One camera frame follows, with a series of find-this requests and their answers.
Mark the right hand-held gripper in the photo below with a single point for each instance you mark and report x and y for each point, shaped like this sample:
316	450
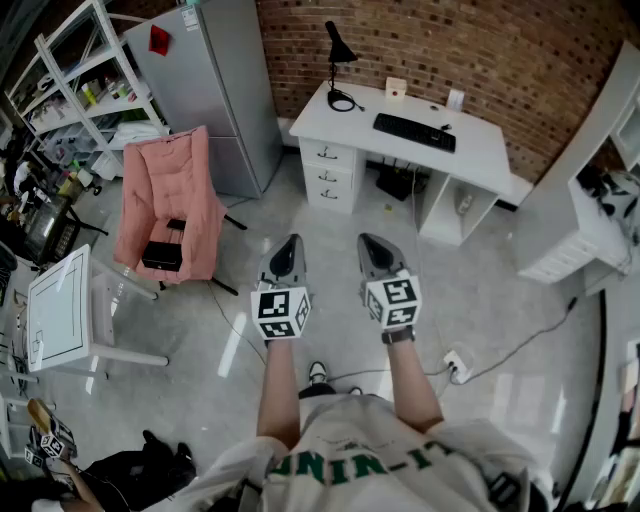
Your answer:
395	302

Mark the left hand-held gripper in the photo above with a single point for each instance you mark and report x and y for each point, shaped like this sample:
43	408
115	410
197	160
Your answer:
280	312

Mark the person's right forearm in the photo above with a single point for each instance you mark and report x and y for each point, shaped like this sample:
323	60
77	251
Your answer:
415	385

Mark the another person's forearm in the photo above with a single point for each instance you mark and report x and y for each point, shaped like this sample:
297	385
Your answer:
82	487

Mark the person's left forearm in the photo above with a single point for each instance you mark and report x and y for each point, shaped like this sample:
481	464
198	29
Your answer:
280	390

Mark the white desk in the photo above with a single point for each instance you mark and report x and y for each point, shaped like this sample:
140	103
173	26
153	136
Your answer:
480	145

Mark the black desk lamp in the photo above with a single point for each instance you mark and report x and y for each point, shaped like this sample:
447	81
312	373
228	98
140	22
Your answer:
340	50

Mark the black router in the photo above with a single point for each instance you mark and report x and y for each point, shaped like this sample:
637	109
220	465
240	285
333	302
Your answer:
395	182

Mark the black wristwatch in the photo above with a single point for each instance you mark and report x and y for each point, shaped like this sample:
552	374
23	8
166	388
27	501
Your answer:
399	335

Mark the small black flat item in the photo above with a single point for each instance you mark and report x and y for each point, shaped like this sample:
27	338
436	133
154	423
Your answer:
176	225

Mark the black and white shoe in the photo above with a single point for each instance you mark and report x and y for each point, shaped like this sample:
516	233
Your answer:
317	372

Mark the black box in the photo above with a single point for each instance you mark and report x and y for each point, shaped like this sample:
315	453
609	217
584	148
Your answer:
161	256

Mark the white power strip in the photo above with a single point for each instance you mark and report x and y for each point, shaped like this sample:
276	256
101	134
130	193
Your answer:
456	364

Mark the black keyboard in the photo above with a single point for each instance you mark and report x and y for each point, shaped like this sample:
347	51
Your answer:
415	132

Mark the black trousers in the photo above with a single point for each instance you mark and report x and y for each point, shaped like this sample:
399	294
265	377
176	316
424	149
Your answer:
316	391

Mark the pink folding chair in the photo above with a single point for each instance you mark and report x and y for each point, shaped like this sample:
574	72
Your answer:
165	180

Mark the white box with red dot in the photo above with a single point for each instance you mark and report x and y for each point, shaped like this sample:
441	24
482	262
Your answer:
395	89

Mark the white card stand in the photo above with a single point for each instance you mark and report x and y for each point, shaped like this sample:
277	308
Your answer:
455	100

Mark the white cabinet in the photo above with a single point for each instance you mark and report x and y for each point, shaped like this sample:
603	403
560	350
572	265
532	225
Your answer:
555	220

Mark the silver refrigerator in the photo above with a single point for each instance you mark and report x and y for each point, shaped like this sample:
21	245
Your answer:
220	90

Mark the white shirt with green print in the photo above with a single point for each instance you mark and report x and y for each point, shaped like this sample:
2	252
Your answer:
360	450

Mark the white folded cloth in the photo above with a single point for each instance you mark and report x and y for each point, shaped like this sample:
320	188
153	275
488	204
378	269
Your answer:
140	132

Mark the small white table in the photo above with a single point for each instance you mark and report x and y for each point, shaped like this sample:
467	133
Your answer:
55	305

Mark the white metal shelf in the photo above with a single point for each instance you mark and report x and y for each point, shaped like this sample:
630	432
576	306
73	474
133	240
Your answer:
105	107

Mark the red fridge sticker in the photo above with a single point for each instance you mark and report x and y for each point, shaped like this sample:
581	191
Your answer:
159	40

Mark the black floor rail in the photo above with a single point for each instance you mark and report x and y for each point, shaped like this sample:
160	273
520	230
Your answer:
600	360

